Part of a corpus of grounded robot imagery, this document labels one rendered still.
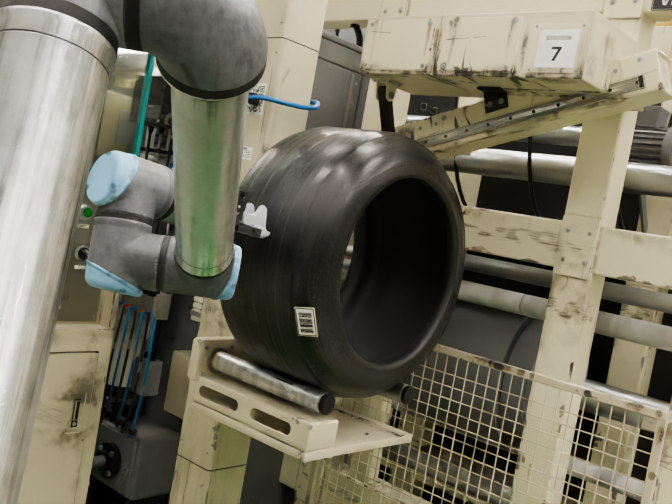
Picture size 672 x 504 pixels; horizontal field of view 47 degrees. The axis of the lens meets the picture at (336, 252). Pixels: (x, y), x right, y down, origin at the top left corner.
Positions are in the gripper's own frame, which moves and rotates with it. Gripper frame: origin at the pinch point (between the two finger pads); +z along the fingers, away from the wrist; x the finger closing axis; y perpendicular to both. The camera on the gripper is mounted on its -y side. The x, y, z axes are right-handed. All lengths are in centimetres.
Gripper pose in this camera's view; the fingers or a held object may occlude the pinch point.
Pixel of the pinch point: (262, 236)
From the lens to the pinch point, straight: 149.8
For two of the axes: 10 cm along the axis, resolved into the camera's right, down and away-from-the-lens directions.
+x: -7.4, -1.7, 6.5
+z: 6.2, 1.9, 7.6
